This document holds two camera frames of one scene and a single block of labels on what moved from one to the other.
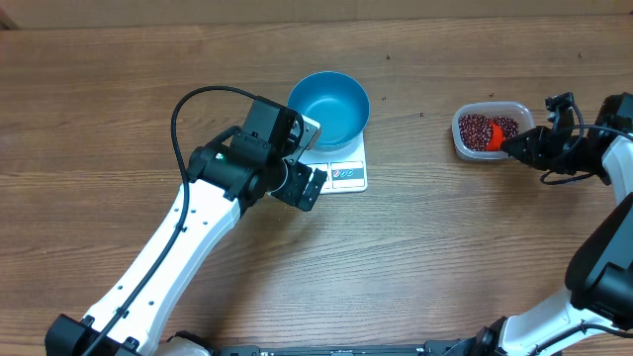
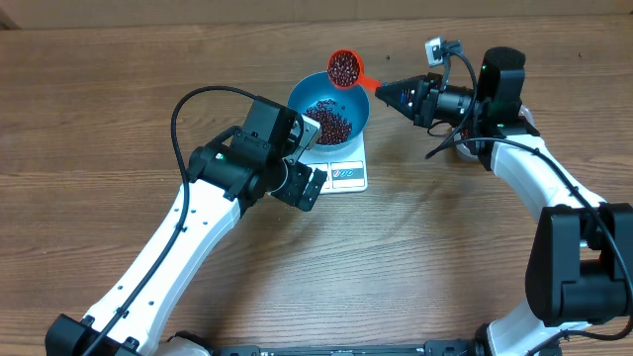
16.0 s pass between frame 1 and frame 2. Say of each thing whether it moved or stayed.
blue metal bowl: stayed
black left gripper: stayed
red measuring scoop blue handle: moved
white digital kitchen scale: stayed
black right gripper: moved
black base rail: stayed
